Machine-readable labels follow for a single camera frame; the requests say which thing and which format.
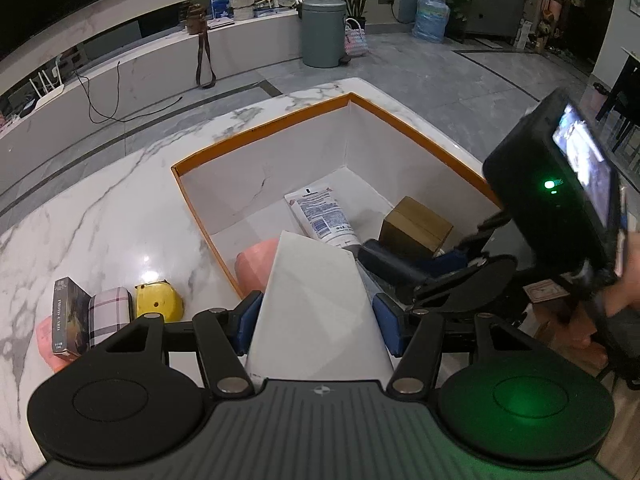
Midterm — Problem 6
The dark card box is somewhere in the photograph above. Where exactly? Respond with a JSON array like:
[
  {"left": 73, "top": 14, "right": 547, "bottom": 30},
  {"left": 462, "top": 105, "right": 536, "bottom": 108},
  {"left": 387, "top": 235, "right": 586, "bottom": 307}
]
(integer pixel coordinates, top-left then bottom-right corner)
[{"left": 52, "top": 276, "right": 94, "bottom": 361}]

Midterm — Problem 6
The brown camera bag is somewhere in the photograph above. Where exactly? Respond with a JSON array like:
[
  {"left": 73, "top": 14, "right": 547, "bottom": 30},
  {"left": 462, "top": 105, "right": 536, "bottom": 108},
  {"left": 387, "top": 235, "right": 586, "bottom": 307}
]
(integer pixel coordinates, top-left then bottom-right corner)
[{"left": 186, "top": 4, "right": 217, "bottom": 88}]

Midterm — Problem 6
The grey drawer cabinet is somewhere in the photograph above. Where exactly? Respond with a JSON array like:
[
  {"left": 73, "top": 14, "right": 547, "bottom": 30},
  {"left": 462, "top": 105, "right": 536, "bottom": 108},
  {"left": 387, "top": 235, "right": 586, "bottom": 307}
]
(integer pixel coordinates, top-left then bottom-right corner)
[{"left": 465, "top": 0, "right": 533, "bottom": 46}]

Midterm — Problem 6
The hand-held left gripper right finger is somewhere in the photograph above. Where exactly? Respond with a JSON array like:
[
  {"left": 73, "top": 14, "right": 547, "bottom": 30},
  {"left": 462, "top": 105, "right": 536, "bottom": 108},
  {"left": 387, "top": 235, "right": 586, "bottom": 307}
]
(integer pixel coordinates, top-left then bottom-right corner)
[{"left": 372, "top": 294, "right": 548, "bottom": 397}]

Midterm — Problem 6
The plaid case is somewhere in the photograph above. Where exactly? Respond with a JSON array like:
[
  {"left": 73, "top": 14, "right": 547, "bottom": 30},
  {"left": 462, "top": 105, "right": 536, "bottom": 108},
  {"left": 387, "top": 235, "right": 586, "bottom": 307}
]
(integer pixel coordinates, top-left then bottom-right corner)
[{"left": 89, "top": 286, "right": 135, "bottom": 346}]

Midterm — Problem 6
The dark dining chair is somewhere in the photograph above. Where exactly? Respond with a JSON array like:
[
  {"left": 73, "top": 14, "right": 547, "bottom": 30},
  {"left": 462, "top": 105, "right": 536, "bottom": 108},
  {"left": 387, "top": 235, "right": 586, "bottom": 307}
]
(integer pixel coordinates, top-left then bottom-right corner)
[{"left": 595, "top": 45, "right": 640, "bottom": 161}]

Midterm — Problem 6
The white printed tube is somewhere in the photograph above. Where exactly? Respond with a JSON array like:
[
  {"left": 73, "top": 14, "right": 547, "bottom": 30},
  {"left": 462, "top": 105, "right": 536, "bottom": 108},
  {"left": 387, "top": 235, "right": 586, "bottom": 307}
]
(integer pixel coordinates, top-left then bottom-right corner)
[{"left": 284, "top": 185, "right": 361, "bottom": 248}]

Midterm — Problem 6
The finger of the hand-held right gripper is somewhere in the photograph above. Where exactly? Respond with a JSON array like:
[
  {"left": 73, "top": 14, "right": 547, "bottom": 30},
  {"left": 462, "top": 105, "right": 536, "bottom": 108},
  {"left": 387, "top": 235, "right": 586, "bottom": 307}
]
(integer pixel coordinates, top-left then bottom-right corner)
[
  {"left": 452, "top": 210, "right": 512, "bottom": 260},
  {"left": 411, "top": 250, "right": 488, "bottom": 295}
]

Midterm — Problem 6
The person's right hand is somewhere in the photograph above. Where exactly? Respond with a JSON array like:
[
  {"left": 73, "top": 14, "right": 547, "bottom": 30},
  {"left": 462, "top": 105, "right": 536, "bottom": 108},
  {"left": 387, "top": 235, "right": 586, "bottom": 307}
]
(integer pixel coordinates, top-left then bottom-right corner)
[{"left": 602, "top": 232, "right": 640, "bottom": 311}]

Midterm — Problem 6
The salmon pink object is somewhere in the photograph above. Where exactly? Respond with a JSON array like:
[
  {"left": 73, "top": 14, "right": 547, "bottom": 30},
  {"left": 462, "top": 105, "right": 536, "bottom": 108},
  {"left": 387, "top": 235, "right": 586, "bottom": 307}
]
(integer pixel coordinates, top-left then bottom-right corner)
[{"left": 236, "top": 238, "right": 279, "bottom": 293}]

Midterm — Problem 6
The yellow round toy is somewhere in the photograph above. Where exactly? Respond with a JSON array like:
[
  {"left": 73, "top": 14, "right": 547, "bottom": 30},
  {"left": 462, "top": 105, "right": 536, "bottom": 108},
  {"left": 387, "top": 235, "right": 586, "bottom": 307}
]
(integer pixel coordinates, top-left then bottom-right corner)
[{"left": 134, "top": 280, "right": 185, "bottom": 323}]

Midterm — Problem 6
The white box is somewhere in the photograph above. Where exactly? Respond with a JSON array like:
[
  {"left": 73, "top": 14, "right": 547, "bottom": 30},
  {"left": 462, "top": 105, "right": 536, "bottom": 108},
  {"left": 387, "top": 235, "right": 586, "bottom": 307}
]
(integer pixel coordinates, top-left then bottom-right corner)
[{"left": 246, "top": 230, "right": 392, "bottom": 381}]

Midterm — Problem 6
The marble television console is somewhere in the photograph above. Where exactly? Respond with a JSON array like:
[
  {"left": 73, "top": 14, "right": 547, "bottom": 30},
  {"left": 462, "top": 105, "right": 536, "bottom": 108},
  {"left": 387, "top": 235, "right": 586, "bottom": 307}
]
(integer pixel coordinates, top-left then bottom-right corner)
[{"left": 0, "top": 7, "right": 306, "bottom": 191}]

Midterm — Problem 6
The black cable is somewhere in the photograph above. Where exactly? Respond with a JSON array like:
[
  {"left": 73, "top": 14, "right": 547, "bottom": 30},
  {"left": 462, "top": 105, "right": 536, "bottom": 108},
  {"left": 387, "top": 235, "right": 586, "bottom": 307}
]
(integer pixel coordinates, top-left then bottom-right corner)
[{"left": 75, "top": 60, "right": 183, "bottom": 123}]

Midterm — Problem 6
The grey trash bin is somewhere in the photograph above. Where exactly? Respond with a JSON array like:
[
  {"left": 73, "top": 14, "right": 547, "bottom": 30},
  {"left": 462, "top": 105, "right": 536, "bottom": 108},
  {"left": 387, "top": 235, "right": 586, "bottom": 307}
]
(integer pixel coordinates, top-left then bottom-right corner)
[{"left": 300, "top": 0, "right": 348, "bottom": 68}]

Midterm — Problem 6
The woven bag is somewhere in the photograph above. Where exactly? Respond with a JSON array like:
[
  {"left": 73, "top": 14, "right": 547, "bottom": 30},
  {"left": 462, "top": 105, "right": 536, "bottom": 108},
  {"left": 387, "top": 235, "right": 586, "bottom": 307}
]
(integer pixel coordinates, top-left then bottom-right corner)
[{"left": 344, "top": 17, "right": 370, "bottom": 58}]

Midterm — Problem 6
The white router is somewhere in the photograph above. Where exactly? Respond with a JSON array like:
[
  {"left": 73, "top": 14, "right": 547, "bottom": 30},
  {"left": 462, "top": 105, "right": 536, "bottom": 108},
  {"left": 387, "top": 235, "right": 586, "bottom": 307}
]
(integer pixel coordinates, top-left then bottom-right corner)
[{"left": 27, "top": 57, "right": 67, "bottom": 108}]

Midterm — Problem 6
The orange storage box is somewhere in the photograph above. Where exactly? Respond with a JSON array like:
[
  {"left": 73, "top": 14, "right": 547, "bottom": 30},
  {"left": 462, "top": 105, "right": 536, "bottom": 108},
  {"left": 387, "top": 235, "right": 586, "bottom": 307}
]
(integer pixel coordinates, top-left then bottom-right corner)
[{"left": 171, "top": 92, "right": 503, "bottom": 301}]

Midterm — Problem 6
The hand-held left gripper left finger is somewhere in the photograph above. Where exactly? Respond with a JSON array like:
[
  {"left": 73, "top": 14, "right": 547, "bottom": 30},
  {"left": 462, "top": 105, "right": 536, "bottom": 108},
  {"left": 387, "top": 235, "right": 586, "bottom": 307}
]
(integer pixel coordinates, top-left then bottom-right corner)
[{"left": 87, "top": 292, "right": 264, "bottom": 397}]

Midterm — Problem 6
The small brown box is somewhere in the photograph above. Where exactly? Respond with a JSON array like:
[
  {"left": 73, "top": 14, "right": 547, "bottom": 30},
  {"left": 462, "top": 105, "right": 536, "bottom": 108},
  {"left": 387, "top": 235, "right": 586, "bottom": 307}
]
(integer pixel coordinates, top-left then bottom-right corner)
[{"left": 378, "top": 196, "right": 455, "bottom": 258}]

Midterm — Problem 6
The large water bottle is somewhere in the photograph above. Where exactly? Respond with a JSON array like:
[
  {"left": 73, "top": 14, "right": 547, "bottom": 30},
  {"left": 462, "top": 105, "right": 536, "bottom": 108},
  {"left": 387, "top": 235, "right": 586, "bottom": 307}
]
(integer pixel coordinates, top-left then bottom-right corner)
[{"left": 412, "top": 0, "right": 451, "bottom": 43}]

